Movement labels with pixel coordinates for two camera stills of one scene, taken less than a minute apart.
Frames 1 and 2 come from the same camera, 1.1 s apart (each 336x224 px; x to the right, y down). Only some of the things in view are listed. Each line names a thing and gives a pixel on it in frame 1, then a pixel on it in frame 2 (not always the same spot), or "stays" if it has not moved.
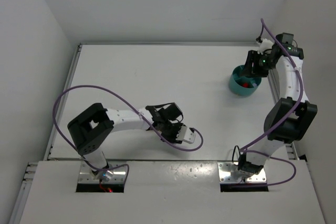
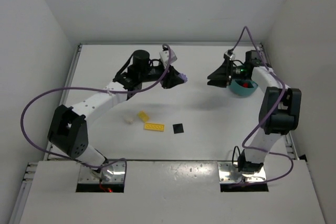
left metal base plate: (87, 175) stays
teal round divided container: (241, 85) stays
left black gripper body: (170, 131) to (165, 77)
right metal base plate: (229, 172) stays
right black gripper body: (252, 64) to (227, 71)
